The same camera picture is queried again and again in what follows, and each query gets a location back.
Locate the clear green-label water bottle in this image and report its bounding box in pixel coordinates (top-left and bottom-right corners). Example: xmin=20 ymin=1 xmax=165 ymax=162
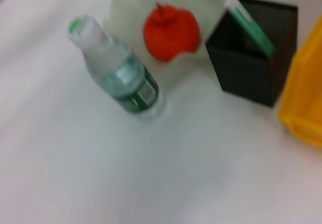
xmin=67 ymin=14 xmax=167 ymax=122

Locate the black mesh pen holder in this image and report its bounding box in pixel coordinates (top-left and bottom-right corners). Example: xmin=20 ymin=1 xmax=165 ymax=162
xmin=205 ymin=0 xmax=299 ymax=108

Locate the translucent glass fruit plate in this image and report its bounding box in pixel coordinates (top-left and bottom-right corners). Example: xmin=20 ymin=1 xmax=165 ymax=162
xmin=103 ymin=0 xmax=228 ymax=70

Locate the yellow plastic bin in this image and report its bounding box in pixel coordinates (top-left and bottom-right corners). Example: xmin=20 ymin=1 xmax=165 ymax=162
xmin=276 ymin=14 xmax=322 ymax=147

